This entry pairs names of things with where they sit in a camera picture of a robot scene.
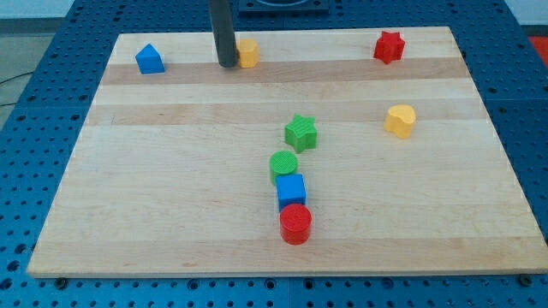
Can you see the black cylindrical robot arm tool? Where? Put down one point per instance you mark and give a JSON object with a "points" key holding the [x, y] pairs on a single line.
{"points": [[223, 32]]}

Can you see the green cylinder block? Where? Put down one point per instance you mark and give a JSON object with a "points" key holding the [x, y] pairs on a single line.
{"points": [[282, 163]]}

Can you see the red star block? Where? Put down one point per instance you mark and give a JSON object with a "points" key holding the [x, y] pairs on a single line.
{"points": [[389, 47]]}

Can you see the yellow hexagon block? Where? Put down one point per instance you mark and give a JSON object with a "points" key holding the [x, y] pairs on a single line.
{"points": [[248, 50]]}

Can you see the red cylinder block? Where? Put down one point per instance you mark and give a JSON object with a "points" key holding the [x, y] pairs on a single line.
{"points": [[295, 224]]}

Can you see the blue triangle block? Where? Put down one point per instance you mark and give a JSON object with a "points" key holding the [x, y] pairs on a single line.
{"points": [[149, 60]]}

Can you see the green star block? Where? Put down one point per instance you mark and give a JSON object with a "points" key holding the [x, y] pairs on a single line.
{"points": [[301, 133]]}

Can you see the wooden board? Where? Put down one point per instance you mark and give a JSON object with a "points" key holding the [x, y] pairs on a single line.
{"points": [[169, 176]]}

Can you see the blue cube block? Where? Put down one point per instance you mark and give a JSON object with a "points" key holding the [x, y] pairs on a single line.
{"points": [[291, 189]]}

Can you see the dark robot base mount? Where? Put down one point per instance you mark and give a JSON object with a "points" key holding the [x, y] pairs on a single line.
{"points": [[282, 6]]}

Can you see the yellow heart block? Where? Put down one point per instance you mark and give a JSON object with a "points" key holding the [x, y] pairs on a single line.
{"points": [[400, 120]]}

